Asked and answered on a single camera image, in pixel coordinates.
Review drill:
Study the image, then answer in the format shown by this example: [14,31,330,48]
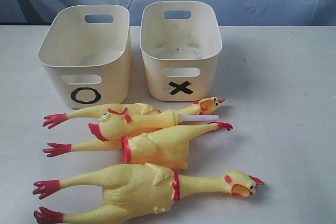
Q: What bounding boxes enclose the headless rubber chicken body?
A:
[122,122,233,170]

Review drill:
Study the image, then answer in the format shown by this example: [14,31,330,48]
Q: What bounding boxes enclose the severed rubber chicken head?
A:
[88,108,219,142]

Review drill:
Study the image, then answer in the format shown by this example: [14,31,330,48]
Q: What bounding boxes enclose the large whole rubber chicken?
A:
[33,163,263,223]

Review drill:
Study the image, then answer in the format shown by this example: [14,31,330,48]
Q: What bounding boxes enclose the cream bin marked X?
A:
[140,1,222,101]

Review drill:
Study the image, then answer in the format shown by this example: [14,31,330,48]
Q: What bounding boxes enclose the cream bin marked O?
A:
[38,5,132,109]

